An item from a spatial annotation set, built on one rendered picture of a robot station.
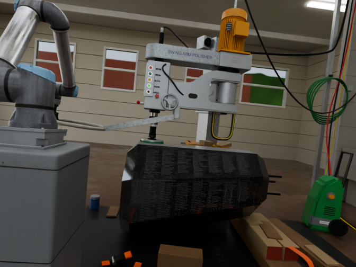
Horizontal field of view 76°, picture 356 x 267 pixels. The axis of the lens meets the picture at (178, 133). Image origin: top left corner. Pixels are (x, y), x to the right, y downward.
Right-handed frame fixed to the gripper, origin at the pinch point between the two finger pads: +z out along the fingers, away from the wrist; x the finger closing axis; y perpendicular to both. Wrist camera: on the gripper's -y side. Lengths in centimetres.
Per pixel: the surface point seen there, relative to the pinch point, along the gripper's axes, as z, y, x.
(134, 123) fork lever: -16, 30, 61
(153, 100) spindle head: -39, 40, 70
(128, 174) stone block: 20, 62, 46
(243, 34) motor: -111, 77, 124
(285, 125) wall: -76, -210, 790
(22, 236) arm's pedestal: 27, 116, -22
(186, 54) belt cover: -84, 49, 88
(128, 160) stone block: 12, 52, 50
